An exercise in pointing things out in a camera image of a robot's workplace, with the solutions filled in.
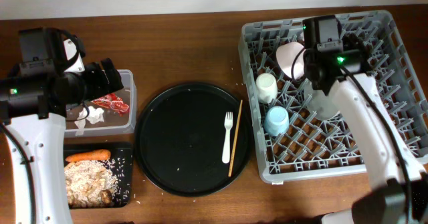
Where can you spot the clear plastic bin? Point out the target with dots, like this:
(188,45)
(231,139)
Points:
(113,123)

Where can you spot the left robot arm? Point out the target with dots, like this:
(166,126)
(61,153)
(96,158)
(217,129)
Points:
(37,154)

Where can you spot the black rectangular tray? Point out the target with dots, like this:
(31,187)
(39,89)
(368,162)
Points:
(122,150)

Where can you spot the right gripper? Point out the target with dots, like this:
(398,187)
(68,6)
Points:
(352,45)

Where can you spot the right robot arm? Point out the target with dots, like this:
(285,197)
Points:
(398,180)

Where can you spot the round black serving tray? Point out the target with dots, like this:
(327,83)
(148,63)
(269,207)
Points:
(179,139)

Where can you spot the light grey plate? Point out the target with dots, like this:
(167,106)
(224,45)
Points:
(317,102)

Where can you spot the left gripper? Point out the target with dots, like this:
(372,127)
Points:
(103,85)

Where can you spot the white plastic fork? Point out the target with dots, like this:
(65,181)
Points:
(228,124)

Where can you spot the wooden chopstick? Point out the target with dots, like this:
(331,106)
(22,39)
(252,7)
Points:
(235,139)

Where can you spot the white tissue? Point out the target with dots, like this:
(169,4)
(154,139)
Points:
(94,116)

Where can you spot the orange carrot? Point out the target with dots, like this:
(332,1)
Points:
(101,154)

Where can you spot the light blue cup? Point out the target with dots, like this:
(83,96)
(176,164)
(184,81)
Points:
(276,121)

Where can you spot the white cup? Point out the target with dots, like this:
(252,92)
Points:
(267,89)

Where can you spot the red snack wrapper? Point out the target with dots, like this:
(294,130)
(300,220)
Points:
(113,102)

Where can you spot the grey dishwasher rack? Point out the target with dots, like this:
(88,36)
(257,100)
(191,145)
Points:
(313,148)

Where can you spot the food scraps and rice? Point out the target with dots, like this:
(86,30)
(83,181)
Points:
(97,184)

